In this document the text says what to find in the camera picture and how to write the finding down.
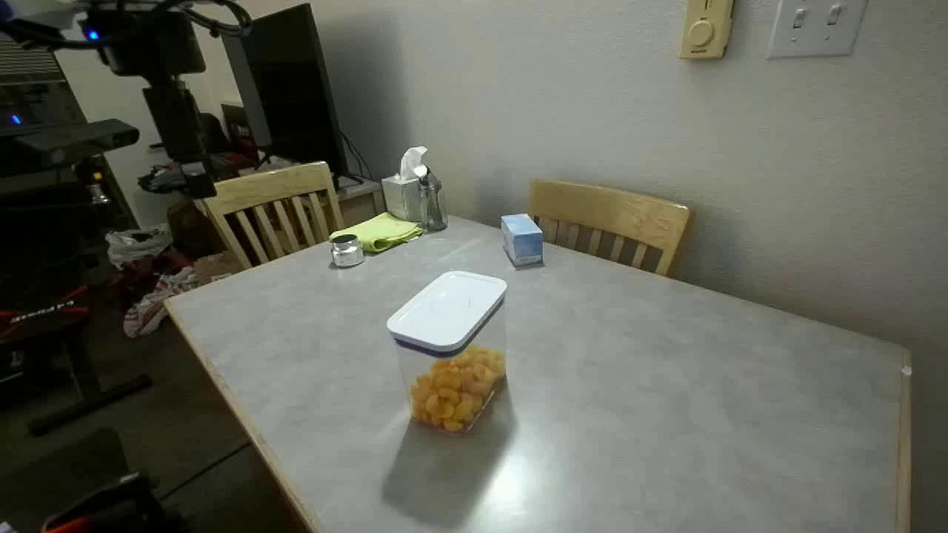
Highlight wooden chair with solid backrest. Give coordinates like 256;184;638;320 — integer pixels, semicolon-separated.
528;178;694;278

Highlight orange snack pieces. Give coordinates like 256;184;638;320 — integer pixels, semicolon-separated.
410;344;511;434

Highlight lime green cloth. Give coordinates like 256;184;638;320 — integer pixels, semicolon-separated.
330;210;428;256

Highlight black camera on stand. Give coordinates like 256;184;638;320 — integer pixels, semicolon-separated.
75;0;220;201

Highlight white wall light switch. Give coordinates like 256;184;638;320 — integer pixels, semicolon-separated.
765;0;871;61

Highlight clear plastic storage container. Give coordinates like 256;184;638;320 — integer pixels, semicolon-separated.
395;301;514;437

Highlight black flat screen monitor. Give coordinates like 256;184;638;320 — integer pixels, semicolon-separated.
220;0;352;179

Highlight black bar shaped sensor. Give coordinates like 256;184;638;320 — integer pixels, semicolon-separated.
0;114;142;178

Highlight light blue cardboard box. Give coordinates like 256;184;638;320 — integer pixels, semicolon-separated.
497;210;548;269

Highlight wooden chair with slatted back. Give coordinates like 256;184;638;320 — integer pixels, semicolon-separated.
200;158;348;272

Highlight round silver metal tin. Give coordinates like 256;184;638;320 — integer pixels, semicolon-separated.
330;231;367;272

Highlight white rectangular container lid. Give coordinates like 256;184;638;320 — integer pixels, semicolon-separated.
386;269;511;358

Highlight pile of clutter on floor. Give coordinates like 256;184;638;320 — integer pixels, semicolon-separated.
105;222;243;339

